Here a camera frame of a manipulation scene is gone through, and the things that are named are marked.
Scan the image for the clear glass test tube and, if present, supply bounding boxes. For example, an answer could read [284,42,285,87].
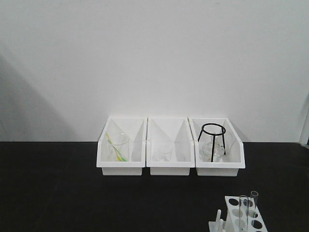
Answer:
[250,190,259,213]
[238,195,250,232]

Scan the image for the white test tube rack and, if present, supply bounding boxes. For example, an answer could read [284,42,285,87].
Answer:
[208,195,267,232]

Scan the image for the middle white storage bin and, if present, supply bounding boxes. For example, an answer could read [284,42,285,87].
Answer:
[146,117,195,176]

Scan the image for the white storage bin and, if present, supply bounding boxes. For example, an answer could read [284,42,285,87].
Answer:
[188,117,245,176]
[97,116,147,175]
[146,117,195,176]

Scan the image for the small clear glass beaker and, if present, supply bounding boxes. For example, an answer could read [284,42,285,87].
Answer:
[158,145,172,161]

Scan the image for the large clear glass beaker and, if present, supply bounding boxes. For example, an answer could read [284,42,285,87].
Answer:
[106,133,130,162]

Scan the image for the left white storage bin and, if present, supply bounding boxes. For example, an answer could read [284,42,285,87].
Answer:
[97,116,147,175]

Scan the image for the yellow green stirring stick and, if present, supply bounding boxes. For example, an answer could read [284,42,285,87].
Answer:
[105,132,128,162]

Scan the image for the clear glassware in right bin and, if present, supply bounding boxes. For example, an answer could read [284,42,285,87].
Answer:
[200,142,225,162]

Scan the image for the right white storage bin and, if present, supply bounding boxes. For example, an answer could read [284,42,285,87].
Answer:
[188,117,245,176]

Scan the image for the black wire tripod stand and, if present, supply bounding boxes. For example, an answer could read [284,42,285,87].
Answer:
[198,123,226,155]

